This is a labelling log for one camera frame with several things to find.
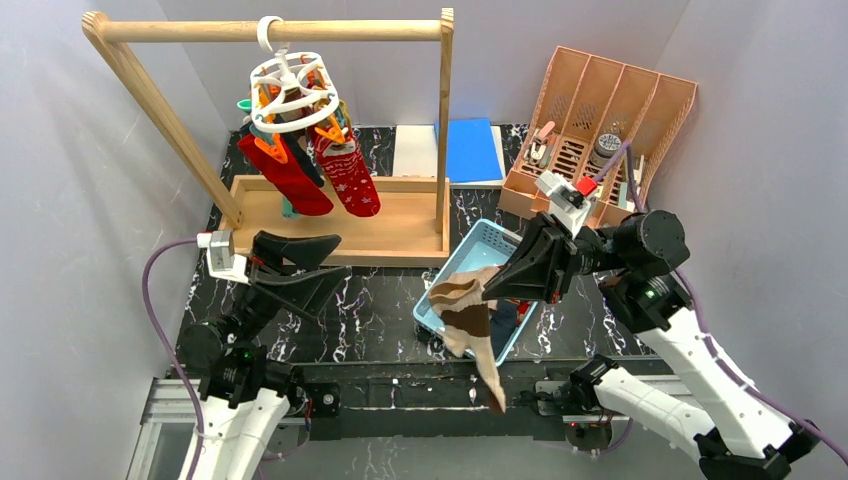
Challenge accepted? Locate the brown striped sock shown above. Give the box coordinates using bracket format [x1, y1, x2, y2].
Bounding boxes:
[427, 266, 506, 414]

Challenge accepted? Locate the white sock hanger with clips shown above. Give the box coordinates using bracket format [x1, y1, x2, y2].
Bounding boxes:
[249, 16, 349, 145]

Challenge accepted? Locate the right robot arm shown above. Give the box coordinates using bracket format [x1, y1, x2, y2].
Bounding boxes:
[483, 210, 818, 479]

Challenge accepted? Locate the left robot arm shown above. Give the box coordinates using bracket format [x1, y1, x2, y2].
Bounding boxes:
[180, 230, 350, 479]

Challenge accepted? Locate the light blue plastic basket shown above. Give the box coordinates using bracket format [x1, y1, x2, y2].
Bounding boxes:
[413, 219, 538, 367]

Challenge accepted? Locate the teal hanging sock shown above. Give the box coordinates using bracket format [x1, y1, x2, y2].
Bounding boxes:
[281, 197, 299, 219]

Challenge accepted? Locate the navy sock in basket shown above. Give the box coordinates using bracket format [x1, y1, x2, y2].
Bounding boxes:
[490, 299, 518, 352]

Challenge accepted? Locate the long red hanging sock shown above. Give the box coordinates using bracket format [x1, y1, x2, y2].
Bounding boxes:
[237, 133, 333, 216]

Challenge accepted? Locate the red santa hanging sock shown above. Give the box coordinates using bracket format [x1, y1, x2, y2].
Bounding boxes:
[309, 129, 381, 217]

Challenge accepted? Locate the stapler in organizer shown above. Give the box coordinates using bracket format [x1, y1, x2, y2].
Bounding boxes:
[524, 121, 555, 169]

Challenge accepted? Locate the navy hanging sock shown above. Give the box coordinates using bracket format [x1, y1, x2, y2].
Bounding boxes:
[283, 132, 324, 188]

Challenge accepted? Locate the wooden clothes rack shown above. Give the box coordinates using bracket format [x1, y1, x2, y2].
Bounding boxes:
[82, 8, 454, 267]

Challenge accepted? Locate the blue folder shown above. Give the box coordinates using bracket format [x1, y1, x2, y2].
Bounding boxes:
[446, 118, 504, 185]

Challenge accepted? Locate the grey round tin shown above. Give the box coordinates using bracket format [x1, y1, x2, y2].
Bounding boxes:
[589, 133, 622, 168]

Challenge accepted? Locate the pink desk file organizer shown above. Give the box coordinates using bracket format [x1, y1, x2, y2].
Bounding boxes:
[499, 46, 697, 218]

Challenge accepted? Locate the white board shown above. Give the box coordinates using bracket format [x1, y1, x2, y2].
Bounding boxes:
[392, 125, 506, 189]

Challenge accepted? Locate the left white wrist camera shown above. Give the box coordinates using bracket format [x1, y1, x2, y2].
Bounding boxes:
[196, 230, 249, 284]

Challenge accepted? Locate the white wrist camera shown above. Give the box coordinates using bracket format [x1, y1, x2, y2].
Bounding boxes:
[535, 171, 594, 238]
[196, 230, 249, 284]

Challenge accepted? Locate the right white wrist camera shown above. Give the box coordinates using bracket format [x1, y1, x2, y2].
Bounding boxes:
[535, 171, 594, 238]

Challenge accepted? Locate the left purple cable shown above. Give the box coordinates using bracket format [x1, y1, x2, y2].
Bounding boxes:
[141, 238, 207, 480]

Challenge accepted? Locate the purple cable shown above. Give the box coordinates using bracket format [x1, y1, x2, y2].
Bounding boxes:
[141, 238, 207, 480]
[594, 140, 848, 465]

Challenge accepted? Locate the metal base rail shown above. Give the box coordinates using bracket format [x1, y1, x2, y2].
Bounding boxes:
[125, 370, 697, 480]

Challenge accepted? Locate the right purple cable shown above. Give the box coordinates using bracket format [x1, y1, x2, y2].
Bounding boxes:
[594, 140, 848, 465]

